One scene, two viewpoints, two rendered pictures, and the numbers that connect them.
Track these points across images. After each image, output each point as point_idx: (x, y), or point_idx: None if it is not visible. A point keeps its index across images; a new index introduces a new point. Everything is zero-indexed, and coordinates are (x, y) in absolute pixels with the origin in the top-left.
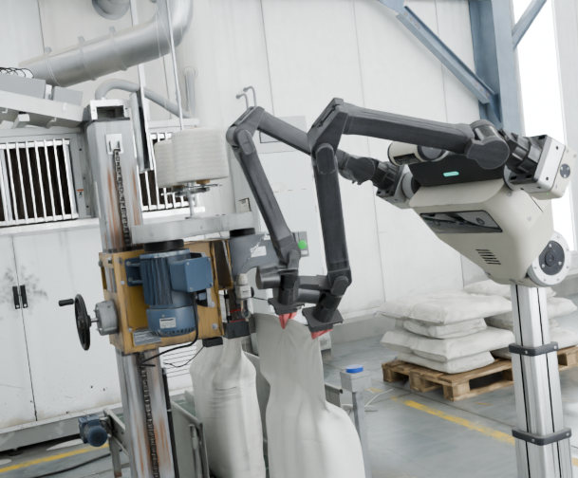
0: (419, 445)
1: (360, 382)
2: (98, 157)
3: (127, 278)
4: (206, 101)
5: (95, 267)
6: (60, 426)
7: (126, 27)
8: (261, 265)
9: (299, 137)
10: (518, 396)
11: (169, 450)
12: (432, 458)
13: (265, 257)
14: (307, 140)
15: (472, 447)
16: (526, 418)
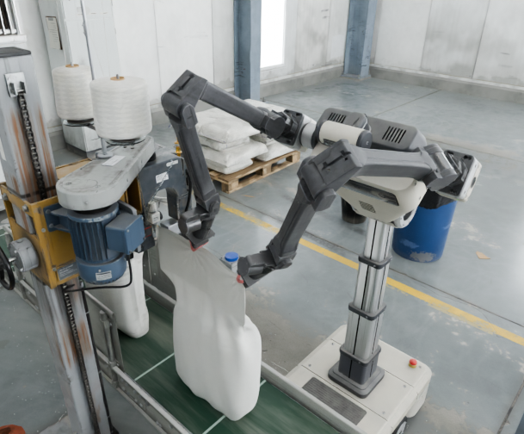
0: (217, 236)
1: (237, 268)
2: None
3: (48, 225)
4: None
5: None
6: None
7: None
8: (164, 188)
9: (231, 102)
10: (359, 288)
11: (89, 341)
12: (229, 248)
13: (167, 181)
14: (237, 105)
15: (251, 237)
16: (362, 301)
